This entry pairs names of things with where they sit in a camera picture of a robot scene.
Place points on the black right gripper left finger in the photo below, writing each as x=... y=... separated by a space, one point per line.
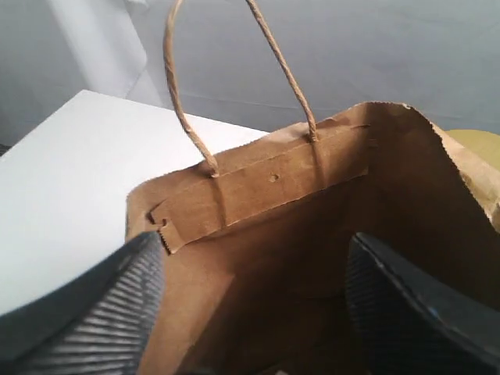
x=99 y=323

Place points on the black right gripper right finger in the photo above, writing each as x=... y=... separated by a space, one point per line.
x=411 y=323

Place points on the brown paper bag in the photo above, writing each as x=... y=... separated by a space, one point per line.
x=256 y=238

